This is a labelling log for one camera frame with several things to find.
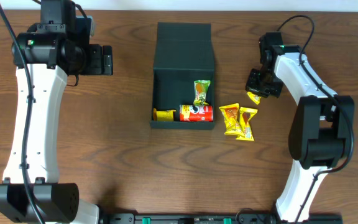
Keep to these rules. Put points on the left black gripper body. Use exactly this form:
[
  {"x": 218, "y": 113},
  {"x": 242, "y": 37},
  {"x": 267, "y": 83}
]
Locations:
[{"x": 106, "y": 60}]

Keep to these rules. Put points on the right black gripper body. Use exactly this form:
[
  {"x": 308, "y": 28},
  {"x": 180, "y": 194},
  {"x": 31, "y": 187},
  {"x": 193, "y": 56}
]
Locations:
[{"x": 260, "y": 88}]

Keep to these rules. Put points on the yellow candy packet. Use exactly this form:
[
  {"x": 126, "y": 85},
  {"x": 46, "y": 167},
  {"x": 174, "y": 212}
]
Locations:
[
  {"x": 255, "y": 98},
  {"x": 245, "y": 115},
  {"x": 230, "y": 114}
]

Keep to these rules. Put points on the green snack packet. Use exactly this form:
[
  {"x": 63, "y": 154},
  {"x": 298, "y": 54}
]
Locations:
[{"x": 201, "y": 89}]

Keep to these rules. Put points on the red Pringles can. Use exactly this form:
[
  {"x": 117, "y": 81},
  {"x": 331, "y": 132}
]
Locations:
[{"x": 196, "y": 113}]

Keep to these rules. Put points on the yellow biscuit packet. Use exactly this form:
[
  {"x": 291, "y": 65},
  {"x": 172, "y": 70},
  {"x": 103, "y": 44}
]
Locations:
[{"x": 164, "y": 115}]

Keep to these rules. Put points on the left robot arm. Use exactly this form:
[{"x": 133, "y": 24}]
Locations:
[{"x": 45, "y": 56}]

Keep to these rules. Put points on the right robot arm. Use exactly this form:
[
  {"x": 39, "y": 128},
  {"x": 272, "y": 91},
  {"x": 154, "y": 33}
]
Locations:
[{"x": 321, "y": 131}]

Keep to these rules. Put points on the black open gift box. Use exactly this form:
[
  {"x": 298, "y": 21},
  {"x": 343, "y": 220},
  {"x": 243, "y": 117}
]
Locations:
[{"x": 183, "y": 54}]

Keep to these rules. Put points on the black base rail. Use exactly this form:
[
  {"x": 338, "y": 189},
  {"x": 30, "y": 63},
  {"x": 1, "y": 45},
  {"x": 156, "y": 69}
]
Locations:
[{"x": 245, "y": 218}]

